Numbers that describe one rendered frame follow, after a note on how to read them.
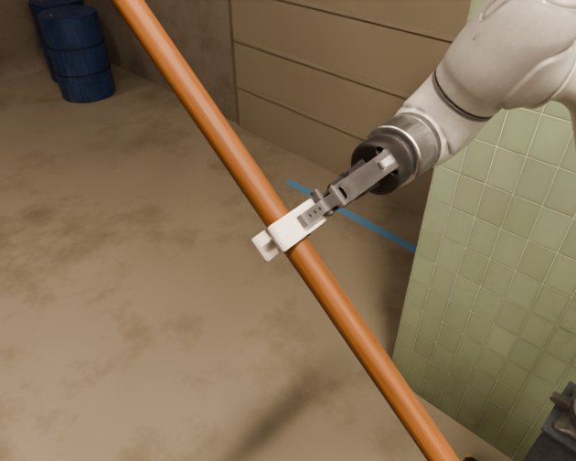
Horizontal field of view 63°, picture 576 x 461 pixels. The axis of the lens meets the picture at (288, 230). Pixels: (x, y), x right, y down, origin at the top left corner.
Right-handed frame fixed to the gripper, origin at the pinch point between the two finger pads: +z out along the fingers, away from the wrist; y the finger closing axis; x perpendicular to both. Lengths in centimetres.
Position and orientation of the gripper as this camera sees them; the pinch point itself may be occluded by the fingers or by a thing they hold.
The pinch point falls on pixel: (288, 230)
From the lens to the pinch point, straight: 51.7
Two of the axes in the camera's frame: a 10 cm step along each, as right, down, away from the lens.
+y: -4.8, 3.2, 8.2
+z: -6.7, 4.7, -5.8
